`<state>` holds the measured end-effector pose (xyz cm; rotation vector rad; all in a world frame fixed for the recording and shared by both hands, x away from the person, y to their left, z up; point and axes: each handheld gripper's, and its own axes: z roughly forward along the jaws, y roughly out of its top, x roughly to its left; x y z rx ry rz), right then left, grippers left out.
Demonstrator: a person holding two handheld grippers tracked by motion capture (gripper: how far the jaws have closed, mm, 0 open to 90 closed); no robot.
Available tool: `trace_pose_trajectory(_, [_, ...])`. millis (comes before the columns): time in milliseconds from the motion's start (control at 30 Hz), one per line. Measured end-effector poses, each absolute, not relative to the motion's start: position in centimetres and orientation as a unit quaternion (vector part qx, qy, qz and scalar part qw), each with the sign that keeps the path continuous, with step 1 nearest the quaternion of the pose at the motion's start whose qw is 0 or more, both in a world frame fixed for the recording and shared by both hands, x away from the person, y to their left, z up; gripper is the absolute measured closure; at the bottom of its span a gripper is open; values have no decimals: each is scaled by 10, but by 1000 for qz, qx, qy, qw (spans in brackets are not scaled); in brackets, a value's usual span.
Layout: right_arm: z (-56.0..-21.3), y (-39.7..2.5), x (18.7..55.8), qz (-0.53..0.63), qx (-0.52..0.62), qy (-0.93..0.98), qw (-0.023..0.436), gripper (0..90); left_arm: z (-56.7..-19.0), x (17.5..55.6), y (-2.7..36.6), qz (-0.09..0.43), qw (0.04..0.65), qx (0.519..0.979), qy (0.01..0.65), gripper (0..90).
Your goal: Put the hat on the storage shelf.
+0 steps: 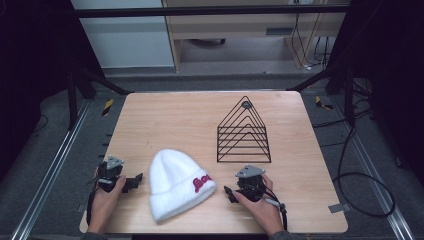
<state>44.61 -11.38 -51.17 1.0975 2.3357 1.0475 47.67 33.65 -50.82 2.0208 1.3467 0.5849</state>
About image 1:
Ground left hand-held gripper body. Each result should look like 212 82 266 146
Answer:
94 155 126 194

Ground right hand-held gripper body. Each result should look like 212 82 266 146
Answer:
234 164 268 203

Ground black wire triangular rack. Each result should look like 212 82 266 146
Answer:
216 95 272 164

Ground white knitted beanie hat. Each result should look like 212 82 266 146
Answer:
148 148 217 224

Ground person's right hand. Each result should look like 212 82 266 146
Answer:
232 173 285 238

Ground person's left hand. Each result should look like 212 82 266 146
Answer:
87 174 128 235

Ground yellow black striped tape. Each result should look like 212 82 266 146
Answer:
101 98 115 117
314 95 334 111

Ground black metal stand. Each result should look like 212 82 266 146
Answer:
65 66 133 132
285 64 357 128

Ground grey tape strip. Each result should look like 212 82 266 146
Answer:
327 203 353 214

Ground dark curtain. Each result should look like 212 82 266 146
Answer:
0 0 105 183
324 0 424 188

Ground white cabinet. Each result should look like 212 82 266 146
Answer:
70 0 176 70

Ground light wooden desk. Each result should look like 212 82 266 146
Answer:
162 0 351 73

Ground left hand-held gripper cable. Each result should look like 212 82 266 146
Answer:
85 186 101 226

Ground hand-held gripper cable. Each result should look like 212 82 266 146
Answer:
85 186 101 226
261 181 289 232

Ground right hand-held gripper cable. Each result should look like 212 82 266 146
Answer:
261 181 289 232

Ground aluminium floor rail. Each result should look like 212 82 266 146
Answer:
333 96 416 240
9 99 92 240

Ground looped black floor cable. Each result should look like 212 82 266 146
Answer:
331 126 397 219

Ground hanging black cables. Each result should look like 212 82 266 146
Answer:
290 0 332 72

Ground black horizontal frame bar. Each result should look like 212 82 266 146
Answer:
71 4 352 19

